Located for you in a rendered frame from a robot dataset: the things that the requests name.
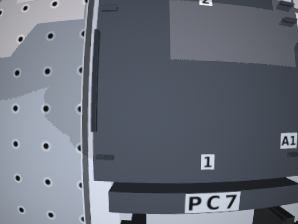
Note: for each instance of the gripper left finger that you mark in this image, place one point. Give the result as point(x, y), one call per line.
point(136, 219)

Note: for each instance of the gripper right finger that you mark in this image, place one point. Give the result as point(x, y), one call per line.
point(273, 215)

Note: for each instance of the dark grey plate carrier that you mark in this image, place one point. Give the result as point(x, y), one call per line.
point(194, 105)

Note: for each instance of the grey flat base plate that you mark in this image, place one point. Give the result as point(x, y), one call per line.
point(41, 55)

